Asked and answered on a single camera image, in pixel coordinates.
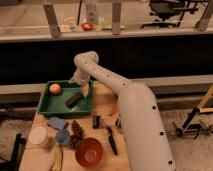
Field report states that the yellow black tool stand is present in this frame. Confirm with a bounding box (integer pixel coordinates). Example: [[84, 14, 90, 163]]
[[176, 84, 213, 138]]

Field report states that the blue sponge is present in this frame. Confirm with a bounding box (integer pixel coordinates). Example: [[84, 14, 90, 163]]
[[47, 117, 67, 130]]

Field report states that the black eraser block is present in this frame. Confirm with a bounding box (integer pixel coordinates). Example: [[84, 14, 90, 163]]
[[65, 93, 83, 107]]

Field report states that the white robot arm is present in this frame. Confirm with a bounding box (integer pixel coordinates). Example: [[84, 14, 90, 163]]
[[71, 51, 176, 171]]

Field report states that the blue round cloth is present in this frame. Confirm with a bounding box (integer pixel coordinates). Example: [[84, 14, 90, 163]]
[[55, 129, 71, 146]]

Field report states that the small black box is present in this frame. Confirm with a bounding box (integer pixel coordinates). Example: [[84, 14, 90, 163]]
[[92, 116, 100, 129]]

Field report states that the black office chair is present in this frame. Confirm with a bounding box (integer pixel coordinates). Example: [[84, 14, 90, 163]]
[[141, 0, 207, 28]]

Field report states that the white cup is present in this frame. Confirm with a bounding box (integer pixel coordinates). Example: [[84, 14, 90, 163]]
[[29, 126, 50, 149]]

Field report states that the red bowl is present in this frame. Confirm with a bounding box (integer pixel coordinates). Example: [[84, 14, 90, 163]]
[[75, 137, 103, 168]]

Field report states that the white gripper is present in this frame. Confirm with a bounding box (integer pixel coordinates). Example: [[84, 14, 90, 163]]
[[69, 68, 90, 97]]

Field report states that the yellow banana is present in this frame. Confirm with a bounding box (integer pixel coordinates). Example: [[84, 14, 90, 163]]
[[48, 143, 63, 171]]

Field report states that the red apple in tray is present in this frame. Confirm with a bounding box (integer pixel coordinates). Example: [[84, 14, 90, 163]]
[[49, 83, 62, 95]]

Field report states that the red apple on floor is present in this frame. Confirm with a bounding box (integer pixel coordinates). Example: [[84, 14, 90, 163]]
[[81, 22, 94, 31]]

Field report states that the black chair left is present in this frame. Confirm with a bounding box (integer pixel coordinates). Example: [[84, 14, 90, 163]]
[[0, 133, 26, 171]]

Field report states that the green plastic tray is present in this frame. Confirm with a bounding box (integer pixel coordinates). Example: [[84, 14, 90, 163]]
[[37, 80, 93, 117]]

